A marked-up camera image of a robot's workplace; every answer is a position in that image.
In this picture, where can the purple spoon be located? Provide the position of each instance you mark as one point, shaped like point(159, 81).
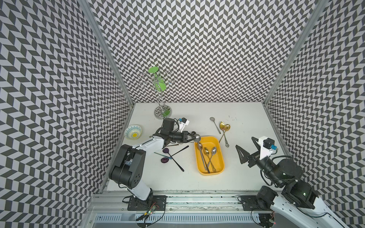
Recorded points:
point(166, 151)

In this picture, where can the aluminium corner post right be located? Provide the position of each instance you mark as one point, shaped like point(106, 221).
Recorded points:
point(319, 8)

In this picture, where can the yellow blue patterned bowl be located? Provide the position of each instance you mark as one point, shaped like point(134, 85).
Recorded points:
point(133, 132)

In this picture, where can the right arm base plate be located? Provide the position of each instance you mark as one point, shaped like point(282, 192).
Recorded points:
point(254, 203)

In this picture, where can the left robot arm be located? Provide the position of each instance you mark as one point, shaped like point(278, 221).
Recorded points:
point(127, 168)

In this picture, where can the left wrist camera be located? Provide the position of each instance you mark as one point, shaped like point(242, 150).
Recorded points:
point(183, 122)

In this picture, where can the large silver spoon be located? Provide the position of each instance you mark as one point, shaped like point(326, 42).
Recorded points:
point(199, 145)

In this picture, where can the green plastic cup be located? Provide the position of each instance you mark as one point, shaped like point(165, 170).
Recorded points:
point(157, 79)

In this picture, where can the yellow plastic storage box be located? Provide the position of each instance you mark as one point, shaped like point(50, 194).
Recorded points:
point(213, 156)

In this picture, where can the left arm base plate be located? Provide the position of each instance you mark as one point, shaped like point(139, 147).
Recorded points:
point(135, 204)

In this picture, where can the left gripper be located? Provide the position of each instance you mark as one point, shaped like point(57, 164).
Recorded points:
point(184, 139)

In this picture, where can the silver teaspoon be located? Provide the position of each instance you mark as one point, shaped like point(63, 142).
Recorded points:
point(196, 138)

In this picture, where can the teal handled iridescent spoon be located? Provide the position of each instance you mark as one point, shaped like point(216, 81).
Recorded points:
point(161, 155)

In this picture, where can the chrome cup holder stand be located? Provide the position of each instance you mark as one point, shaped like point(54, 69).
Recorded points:
point(163, 110)

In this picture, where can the aluminium corner post left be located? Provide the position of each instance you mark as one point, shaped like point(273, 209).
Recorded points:
point(104, 47)

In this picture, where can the aluminium front rail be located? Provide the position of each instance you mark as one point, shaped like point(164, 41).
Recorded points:
point(177, 201)

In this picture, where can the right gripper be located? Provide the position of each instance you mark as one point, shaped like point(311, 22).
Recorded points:
point(246, 156)

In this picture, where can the gold round spoon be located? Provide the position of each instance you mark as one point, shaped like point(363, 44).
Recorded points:
point(224, 128)

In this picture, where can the small silver spoon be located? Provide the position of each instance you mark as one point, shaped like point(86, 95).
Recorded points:
point(213, 120)

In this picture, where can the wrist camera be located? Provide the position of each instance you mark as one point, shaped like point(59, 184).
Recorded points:
point(183, 122)
point(267, 147)

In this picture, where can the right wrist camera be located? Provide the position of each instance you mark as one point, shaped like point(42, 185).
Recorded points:
point(267, 147)

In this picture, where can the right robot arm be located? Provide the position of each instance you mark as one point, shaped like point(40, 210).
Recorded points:
point(285, 193)

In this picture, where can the aluminium corner post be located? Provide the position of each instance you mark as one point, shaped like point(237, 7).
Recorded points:
point(319, 8)
point(104, 47)

